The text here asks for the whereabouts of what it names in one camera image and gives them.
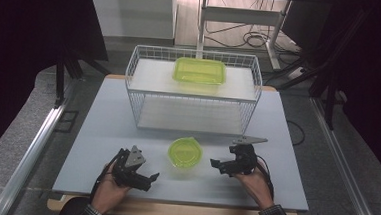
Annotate black metal stand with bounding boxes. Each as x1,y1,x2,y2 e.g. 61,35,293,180
261,1,378,133

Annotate aluminium rail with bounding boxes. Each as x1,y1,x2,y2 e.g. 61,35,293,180
302,95,381,215
0,75,78,215

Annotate white metal desk frame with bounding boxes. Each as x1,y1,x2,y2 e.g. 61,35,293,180
195,0,293,71

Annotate white wire rack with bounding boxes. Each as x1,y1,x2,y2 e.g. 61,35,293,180
121,44,266,138

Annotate round container with green lid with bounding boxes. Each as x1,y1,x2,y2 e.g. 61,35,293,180
166,135,205,171

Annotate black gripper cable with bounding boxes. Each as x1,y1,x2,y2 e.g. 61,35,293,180
89,146,125,199
253,154,278,201

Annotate white cabinet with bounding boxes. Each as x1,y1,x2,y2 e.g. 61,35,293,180
86,0,179,41

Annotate black tripod stand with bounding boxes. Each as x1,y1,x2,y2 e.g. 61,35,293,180
51,43,114,113

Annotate person's left hand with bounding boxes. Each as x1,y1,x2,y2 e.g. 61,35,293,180
90,169,132,215

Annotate person's right hand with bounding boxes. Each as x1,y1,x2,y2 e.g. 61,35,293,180
231,164,278,212

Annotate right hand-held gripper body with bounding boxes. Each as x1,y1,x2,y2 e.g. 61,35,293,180
222,134,269,177

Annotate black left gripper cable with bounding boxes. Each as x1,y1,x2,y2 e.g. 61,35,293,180
89,146,125,199

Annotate thin black floor cable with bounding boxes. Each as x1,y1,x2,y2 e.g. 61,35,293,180
284,118,308,148

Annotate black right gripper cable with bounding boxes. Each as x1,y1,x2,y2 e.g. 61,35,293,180
253,154,278,201

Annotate rectangular container with green lid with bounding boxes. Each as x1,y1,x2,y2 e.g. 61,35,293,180
171,55,229,88

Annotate black cables on floor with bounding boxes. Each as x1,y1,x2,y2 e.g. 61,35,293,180
202,19,305,56

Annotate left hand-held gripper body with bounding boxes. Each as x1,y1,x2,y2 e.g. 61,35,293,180
111,144,154,190

